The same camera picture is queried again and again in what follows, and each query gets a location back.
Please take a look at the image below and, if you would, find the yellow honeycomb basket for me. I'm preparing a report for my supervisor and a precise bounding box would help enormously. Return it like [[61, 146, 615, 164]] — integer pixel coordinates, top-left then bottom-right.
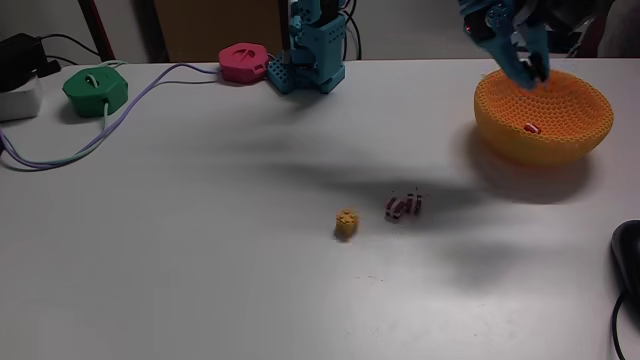
[[473, 67, 615, 167]]

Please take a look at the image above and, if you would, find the yellow brick cube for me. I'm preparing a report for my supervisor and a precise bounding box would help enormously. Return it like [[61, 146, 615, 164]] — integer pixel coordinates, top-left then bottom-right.
[[334, 208, 360, 241]]

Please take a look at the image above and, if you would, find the black computer mouse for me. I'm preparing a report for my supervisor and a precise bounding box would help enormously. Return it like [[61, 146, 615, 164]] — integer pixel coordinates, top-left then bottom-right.
[[609, 219, 640, 306]]

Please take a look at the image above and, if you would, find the pink hexagonal box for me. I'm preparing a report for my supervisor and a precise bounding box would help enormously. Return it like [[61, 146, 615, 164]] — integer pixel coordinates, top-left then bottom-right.
[[217, 42, 271, 85]]

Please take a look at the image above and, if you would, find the brown board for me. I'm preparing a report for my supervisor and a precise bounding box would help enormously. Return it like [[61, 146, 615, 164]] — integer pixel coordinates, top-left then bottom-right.
[[152, 0, 284, 64]]

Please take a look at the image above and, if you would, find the dark red pole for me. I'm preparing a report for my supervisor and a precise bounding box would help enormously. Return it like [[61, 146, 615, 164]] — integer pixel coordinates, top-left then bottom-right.
[[77, 0, 117, 63]]

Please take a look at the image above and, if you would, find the green hexagonal box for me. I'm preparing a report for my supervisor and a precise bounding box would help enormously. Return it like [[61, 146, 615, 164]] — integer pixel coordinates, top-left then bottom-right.
[[61, 66, 130, 119]]

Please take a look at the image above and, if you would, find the black power adapter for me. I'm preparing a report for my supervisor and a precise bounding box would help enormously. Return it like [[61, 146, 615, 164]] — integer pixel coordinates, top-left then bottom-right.
[[0, 32, 62, 94]]

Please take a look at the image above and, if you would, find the white box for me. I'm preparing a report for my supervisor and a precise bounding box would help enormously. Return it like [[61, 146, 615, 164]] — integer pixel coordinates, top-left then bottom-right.
[[0, 74, 44, 123]]

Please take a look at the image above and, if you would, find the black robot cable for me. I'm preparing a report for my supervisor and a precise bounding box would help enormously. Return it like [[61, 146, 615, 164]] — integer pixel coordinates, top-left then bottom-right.
[[341, 0, 363, 62]]

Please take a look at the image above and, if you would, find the black mouse cable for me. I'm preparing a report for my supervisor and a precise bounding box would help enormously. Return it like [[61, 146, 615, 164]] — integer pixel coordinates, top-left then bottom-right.
[[610, 292, 629, 360]]

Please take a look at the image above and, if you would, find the purple cable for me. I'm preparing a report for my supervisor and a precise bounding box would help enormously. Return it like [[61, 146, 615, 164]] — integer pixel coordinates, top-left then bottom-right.
[[0, 62, 224, 172]]

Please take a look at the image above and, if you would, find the pale green cable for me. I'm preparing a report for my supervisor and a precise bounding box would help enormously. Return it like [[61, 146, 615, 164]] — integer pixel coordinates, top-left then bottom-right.
[[44, 59, 129, 168]]

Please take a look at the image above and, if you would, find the black adapter cable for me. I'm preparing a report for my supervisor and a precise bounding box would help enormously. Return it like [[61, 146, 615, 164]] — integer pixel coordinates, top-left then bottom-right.
[[38, 32, 102, 66]]

